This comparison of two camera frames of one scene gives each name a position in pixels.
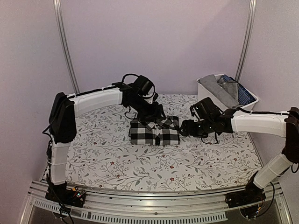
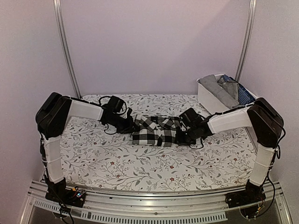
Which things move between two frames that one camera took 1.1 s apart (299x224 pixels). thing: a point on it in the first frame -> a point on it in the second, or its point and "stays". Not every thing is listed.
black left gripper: x=155 y=113 -> x=129 y=129
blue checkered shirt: x=245 y=97 stays
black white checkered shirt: x=166 y=132 stays
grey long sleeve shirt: x=226 y=91 stays
